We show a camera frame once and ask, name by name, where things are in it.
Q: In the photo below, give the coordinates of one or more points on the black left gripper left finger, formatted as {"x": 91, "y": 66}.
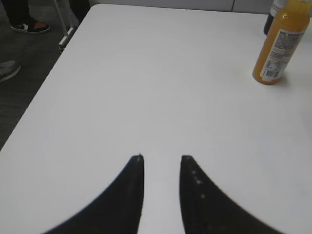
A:
{"x": 117, "y": 210}

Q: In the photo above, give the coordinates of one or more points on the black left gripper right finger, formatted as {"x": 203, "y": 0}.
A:
{"x": 205, "y": 209}

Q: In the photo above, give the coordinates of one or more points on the orange juice bottle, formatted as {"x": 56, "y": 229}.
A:
{"x": 283, "y": 38}

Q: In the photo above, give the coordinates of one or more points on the grey sneaker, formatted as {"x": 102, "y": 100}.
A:
{"x": 9, "y": 69}

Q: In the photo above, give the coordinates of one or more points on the white metal table leg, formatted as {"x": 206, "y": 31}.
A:
{"x": 69, "y": 31}

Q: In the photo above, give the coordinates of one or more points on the black red white sneaker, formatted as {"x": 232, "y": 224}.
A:
{"x": 29, "y": 25}

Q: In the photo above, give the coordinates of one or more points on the dark red wine bottle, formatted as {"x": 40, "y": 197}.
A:
{"x": 276, "y": 6}

